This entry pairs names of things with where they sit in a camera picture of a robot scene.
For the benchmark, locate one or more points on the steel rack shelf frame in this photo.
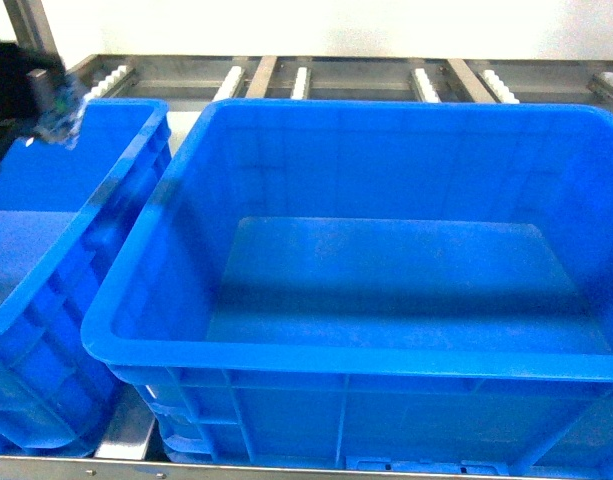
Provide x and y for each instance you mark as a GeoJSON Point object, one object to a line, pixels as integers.
{"type": "Point", "coordinates": [131, 446]}

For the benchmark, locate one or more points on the large blue plastic crate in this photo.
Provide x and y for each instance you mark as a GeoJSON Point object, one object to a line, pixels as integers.
{"type": "Point", "coordinates": [392, 286]}

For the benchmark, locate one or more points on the red mushroom push button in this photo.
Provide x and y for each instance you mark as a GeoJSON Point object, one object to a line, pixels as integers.
{"type": "Point", "coordinates": [61, 103]}

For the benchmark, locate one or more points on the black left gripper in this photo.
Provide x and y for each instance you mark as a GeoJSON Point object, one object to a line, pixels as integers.
{"type": "Point", "coordinates": [19, 109]}

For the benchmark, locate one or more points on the left blue plastic crate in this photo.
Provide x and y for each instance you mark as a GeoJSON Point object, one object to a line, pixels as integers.
{"type": "Point", "coordinates": [65, 213]}

